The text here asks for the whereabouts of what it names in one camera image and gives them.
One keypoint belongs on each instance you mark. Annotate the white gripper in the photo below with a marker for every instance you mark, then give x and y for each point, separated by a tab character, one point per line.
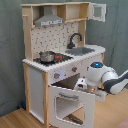
81	85

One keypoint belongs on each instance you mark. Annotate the white toy oven door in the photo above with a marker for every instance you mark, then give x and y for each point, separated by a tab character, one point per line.
64	102

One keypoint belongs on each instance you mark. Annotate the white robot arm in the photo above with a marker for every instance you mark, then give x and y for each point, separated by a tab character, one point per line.
98	73

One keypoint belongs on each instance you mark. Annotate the wooden toy kitchen unit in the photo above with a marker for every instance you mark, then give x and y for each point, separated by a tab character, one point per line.
39	78

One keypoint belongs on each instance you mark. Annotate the right red stove knob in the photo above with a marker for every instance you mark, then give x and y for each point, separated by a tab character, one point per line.
74	69

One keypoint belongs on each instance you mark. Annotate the red stove knob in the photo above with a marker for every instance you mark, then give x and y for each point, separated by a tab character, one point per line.
74	69
56	75

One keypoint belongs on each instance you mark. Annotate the left red stove knob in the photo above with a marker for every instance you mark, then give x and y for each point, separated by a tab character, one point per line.
56	75

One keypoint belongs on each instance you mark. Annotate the grey toy sink basin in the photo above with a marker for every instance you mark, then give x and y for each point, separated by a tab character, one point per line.
79	51

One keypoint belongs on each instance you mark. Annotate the black toy stovetop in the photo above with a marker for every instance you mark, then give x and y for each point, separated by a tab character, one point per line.
59	58

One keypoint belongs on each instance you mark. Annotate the black toy faucet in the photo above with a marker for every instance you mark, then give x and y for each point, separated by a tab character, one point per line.
73	40

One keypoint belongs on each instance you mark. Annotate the small metal cooking pot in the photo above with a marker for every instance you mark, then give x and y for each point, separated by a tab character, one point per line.
47	56

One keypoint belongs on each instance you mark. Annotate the grey toy range hood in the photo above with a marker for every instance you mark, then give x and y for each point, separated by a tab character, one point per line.
48	18

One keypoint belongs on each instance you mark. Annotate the white toy microwave door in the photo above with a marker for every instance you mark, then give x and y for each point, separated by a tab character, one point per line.
97	11

